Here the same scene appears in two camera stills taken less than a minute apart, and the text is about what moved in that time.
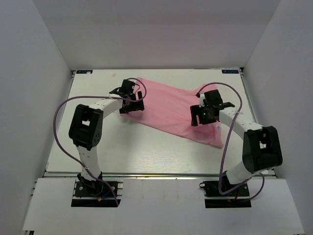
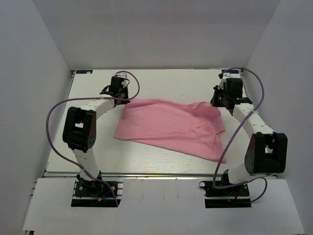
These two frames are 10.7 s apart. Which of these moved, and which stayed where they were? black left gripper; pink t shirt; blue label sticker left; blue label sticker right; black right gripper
Moved: black right gripper; black left gripper; pink t shirt
Stayed: blue label sticker left; blue label sticker right
